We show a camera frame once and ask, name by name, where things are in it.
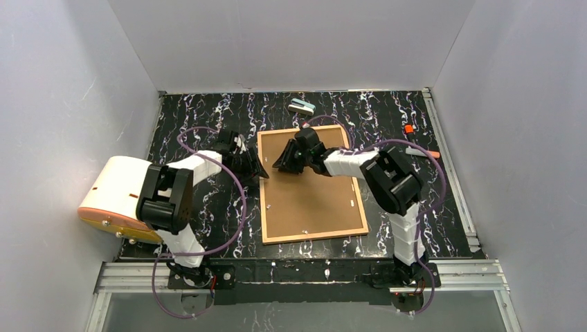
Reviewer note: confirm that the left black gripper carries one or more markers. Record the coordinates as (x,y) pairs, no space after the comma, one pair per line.
(247,161)

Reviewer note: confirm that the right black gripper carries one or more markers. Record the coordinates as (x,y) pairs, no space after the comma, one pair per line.
(293,157)

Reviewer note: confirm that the wooden picture frame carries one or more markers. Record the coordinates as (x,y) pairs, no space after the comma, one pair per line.
(312,185)

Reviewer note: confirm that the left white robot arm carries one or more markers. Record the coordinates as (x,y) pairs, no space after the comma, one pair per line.
(165,201)

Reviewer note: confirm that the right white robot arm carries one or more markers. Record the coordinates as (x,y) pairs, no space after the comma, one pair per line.
(392,181)

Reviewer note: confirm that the teal white stapler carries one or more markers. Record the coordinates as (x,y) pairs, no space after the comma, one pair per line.
(302,107)

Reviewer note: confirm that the black marker orange cap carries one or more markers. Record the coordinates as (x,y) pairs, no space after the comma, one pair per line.
(409,131)

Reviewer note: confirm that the grey marker salmon cap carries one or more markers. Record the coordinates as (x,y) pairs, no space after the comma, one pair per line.
(415,152)

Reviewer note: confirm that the white cylindrical orange-based device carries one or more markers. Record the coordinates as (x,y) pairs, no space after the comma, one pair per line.
(110,204)

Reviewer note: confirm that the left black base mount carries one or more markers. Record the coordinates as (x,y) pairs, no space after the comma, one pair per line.
(211,274)

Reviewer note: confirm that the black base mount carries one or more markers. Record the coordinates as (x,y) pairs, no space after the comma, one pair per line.
(211,274)
(412,280)

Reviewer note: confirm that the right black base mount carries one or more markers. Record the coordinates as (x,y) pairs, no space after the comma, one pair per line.
(412,280)

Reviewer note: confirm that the aluminium rail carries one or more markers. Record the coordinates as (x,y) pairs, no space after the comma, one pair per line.
(449,274)

